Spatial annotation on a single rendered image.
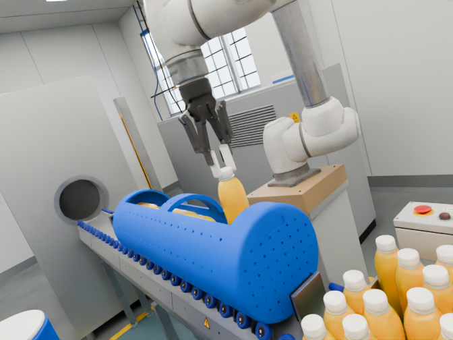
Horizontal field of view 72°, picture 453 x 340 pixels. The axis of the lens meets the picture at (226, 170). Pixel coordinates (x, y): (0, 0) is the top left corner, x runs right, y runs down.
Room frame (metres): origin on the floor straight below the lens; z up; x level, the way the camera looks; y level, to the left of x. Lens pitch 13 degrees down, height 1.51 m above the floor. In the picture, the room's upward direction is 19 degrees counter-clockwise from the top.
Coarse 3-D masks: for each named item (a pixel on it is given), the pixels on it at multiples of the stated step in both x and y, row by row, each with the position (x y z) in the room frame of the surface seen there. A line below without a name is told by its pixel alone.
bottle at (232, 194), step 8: (232, 176) 0.75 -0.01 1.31; (224, 184) 0.74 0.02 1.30; (232, 184) 0.74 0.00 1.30; (240, 184) 0.75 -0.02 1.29; (224, 192) 0.74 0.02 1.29; (232, 192) 0.73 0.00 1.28; (240, 192) 0.74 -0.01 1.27; (224, 200) 0.74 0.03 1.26; (232, 200) 0.73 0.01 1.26; (240, 200) 0.73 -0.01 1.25; (224, 208) 0.75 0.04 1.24; (232, 208) 0.73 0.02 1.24; (240, 208) 0.73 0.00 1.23; (232, 216) 0.74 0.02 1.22
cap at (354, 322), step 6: (348, 318) 0.44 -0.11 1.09; (354, 318) 0.44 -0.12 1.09; (360, 318) 0.44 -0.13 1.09; (342, 324) 0.44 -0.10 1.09; (348, 324) 0.43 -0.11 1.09; (354, 324) 0.43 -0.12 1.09; (360, 324) 0.42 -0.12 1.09; (366, 324) 0.42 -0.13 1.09; (348, 330) 0.42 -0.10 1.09; (354, 330) 0.42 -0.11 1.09; (360, 330) 0.41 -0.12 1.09; (366, 330) 0.42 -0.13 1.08; (348, 336) 0.43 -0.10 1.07; (354, 336) 0.42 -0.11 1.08; (360, 336) 0.41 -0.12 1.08; (366, 336) 0.42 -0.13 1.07
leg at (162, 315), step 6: (156, 306) 1.43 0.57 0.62; (156, 312) 1.42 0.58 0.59; (162, 312) 1.44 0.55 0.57; (162, 318) 1.43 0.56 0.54; (168, 318) 1.44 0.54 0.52; (162, 324) 1.42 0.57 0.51; (168, 324) 1.44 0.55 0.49; (162, 330) 1.46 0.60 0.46; (168, 330) 1.43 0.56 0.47; (174, 330) 1.44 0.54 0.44; (168, 336) 1.42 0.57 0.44; (174, 336) 1.44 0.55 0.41
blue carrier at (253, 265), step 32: (160, 192) 1.39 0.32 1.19; (128, 224) 1.15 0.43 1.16; (160, 224) 0.94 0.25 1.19; (192, 224) 0.80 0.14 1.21; (224, 224) 0.70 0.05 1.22; (256, 224) 0.65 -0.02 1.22; (288, 224) 0.70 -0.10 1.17; (160, 256) 0.91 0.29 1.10; (192, 256) 0.75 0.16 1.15; (224, 256) 0.64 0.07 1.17; (256, 256) 0.63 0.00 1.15; (288, 256) 0.68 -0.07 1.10; (224, 288) 0.63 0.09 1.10; (256, 288) 0.61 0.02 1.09; (288, 288) 0.66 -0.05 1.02; (256, 320) 0.61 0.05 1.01
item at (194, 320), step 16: (96, 224) 2.21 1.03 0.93; (80, 240) 2.30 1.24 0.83; (112, 256) 1.62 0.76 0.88; (128, 272) 1.41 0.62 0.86; (144, 288) 1.24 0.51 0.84; (160, 288) 1.10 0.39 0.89; (160, 304) 1.32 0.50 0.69; (176, 304) 1.00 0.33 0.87; (192, 320) 0.90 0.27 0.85; (208, 320) 0.82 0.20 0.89; (288, 320) 0.68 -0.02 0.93; (208, 336) 0.82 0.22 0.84; (224, 336) 0.75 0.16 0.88
